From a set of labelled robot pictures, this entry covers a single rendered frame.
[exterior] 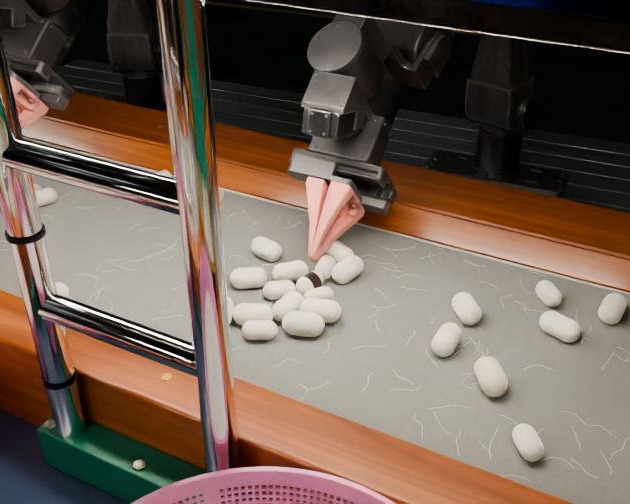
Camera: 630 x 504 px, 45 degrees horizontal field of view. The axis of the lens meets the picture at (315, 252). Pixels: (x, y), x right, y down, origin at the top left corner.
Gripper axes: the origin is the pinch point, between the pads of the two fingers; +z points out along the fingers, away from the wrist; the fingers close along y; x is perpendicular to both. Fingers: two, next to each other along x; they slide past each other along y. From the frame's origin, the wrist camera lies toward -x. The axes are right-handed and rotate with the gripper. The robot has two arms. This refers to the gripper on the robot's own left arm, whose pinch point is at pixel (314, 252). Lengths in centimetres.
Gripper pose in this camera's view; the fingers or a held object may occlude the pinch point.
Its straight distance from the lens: 76.1
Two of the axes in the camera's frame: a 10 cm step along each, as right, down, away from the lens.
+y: 8.9, 2.4, -3.9
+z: -3.5, 9.1, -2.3
